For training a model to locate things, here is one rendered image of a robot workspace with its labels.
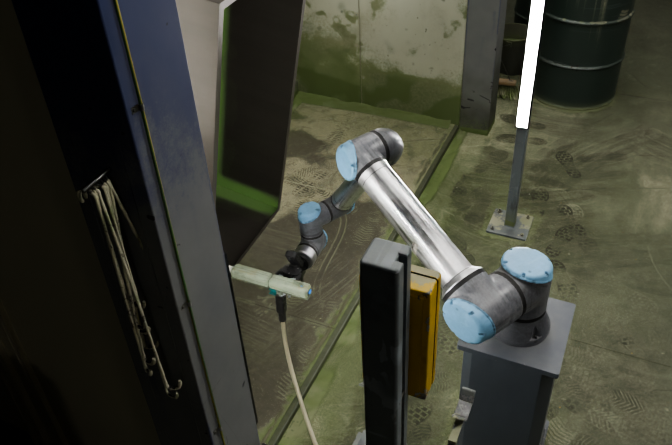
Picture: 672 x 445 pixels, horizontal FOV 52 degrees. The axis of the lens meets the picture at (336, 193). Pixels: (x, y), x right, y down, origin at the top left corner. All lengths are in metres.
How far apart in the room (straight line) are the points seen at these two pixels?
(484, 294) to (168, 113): 1.09
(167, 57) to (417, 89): 3.19
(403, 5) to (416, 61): 0.35
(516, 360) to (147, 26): 1.48
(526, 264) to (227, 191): 1.47
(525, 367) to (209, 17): 1.34
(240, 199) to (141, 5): 1.94
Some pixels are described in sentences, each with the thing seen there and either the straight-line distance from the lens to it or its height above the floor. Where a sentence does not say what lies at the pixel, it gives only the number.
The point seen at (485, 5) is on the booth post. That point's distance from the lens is 4.00.
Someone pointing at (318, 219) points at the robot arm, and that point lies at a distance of 2.68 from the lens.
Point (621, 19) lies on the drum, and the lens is 4.54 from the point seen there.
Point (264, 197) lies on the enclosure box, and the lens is 3.02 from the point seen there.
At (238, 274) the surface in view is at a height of 0.56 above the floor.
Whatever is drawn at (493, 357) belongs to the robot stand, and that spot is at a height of 0.63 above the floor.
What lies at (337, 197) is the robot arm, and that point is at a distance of 2.66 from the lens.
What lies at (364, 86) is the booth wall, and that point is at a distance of 4.46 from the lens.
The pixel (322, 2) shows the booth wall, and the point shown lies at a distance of 4.35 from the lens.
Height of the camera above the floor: 2.30
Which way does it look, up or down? 37 degrees down
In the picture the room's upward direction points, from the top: 3 degrees counter-clockwise
